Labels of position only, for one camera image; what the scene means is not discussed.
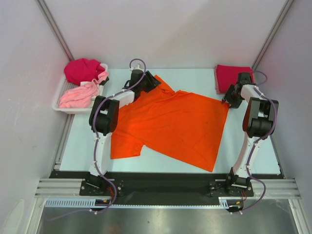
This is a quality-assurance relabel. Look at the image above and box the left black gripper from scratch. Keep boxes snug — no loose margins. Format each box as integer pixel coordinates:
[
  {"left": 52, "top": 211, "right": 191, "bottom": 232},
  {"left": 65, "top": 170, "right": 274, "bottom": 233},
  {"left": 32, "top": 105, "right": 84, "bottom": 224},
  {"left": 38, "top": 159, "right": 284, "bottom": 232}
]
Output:
[{"left": 138, "top": 71, "right": 161, "bottom": 93}]

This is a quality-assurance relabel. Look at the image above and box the orange t shirt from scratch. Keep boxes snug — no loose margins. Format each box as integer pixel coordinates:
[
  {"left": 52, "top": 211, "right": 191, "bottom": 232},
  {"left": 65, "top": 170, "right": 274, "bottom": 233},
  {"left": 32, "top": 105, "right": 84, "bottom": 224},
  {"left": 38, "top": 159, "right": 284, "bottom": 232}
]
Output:
[{"left": 111, "top": 76, "right": 229, "bottom": 172}]

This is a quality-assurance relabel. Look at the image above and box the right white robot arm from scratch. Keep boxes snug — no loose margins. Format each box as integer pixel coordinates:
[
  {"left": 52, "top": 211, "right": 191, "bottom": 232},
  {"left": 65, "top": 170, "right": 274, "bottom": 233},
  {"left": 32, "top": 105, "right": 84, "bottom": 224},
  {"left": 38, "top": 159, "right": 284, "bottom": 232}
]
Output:
[{"left": 222, "top": 72, "right": 279, "bottom": 196}]

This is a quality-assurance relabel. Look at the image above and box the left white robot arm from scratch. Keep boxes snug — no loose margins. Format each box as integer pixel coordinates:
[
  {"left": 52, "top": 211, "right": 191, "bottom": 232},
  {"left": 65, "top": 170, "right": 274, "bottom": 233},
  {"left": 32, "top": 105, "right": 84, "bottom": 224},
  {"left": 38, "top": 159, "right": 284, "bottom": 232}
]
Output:
[{"left": 82, "top": 68, "right": 161, "bottom": 195}]

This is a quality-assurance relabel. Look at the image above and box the crumpled magenta t shirt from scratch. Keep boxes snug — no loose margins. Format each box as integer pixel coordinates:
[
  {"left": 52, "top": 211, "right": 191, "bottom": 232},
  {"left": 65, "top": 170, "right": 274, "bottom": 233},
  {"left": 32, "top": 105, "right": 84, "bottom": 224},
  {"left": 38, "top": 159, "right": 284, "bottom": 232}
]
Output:
[{"left": 64, "top": 58, "right": 107, "bottom": 86}]

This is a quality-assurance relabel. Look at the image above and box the crumpled pink t shirt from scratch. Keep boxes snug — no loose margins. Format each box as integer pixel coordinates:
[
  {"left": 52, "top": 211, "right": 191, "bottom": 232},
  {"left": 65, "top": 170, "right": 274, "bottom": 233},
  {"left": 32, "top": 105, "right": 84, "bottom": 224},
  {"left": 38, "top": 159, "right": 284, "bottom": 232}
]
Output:
[{"left": 59, "top": 71, "right": 109, "bottom": 108}]

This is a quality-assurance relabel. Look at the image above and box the white plastic basket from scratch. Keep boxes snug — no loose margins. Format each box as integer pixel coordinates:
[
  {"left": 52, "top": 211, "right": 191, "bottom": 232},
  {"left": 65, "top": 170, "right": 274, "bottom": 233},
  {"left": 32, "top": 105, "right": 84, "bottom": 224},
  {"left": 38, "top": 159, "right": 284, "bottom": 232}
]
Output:
[{"left": 52, "top": 72, "right": 96, "bottom": 115}]

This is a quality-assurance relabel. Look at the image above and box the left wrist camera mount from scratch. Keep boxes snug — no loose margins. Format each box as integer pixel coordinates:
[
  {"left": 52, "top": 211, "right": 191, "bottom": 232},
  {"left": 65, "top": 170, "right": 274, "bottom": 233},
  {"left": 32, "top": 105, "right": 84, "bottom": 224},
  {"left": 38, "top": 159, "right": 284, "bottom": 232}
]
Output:
[{"left": 130, "top": 64, "right": 143, "bottom": 71}]

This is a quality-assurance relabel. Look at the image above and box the aluminium frame rail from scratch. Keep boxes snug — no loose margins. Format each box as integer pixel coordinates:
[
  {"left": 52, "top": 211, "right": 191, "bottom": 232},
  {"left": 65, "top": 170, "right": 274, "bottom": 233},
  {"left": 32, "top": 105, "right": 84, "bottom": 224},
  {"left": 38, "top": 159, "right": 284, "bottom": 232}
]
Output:
[{"left": 35, "top": 178, "right": 301, "bottom": 199}]

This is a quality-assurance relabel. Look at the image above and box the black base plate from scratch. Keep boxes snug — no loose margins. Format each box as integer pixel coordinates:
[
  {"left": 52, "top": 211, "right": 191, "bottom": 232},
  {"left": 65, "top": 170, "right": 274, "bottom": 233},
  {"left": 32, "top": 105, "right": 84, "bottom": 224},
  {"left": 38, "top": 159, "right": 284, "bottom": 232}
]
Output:
[{"left": 48, "top": 170, "right": 254, "bottom": 206}]

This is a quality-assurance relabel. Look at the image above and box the white slotted cable duct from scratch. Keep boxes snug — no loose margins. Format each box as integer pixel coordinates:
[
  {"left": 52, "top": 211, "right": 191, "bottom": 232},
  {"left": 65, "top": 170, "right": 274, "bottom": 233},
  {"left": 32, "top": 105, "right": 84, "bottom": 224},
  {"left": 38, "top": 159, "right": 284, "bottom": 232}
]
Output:
[{"left": 45, "top": 198, "right": 241, "bottom": 209}]

